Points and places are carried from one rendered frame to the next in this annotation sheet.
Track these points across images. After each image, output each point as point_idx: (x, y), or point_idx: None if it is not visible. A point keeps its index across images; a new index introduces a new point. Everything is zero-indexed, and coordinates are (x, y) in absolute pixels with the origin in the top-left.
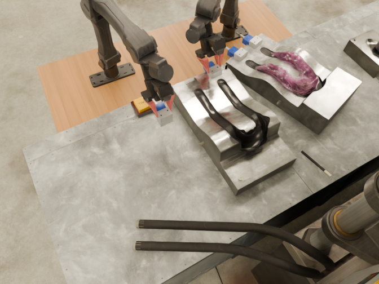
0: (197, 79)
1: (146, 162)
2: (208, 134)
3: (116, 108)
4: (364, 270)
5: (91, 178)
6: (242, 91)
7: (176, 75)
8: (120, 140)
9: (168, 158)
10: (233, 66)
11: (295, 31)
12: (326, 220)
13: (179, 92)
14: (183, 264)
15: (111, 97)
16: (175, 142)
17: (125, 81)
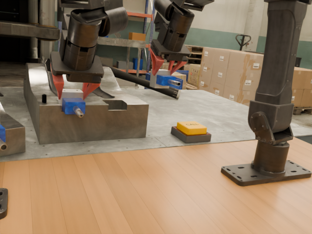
0: (104, 102)
1: (176, 112)
2: (112, 73)
3: (231, 142)
4: (66, 8)
5: (229, 113)
6: (38, 92)
7: (133, 159)
8: (211, 124)
9: (153, 111)
10: (16, 120)
11: None
12: (57, 30)
13: (137, 100)
14: (145, 89)
15: (246, 151)
16: None
17: (234, 164)
